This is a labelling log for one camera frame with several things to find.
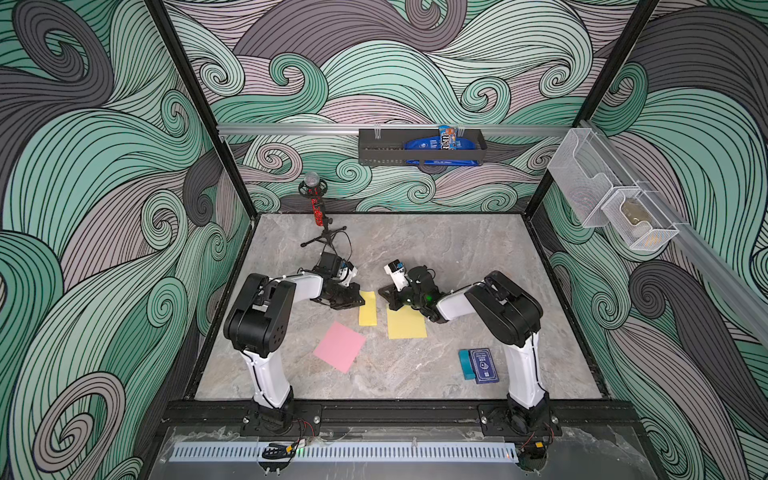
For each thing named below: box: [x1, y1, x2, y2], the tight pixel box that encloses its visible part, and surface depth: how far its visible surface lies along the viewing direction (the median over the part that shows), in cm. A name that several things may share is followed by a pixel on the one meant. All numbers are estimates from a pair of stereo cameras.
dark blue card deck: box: [468, 348, 499, 384], surface depth 82 cm
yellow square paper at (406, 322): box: [386, 304, 427, 339], surface depth 91 cm
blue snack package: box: [404, 125, 479, 166], surface depth 93 cm
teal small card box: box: [458, 349, 476, 380], surface depth 85 cm
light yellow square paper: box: [359, 290, 377, 327], surface depth 95 cm
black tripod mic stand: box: [298, 178, 347, 247], surface depth 99 cm
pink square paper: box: [313, 321, 367, 374], surface depth 88 cm
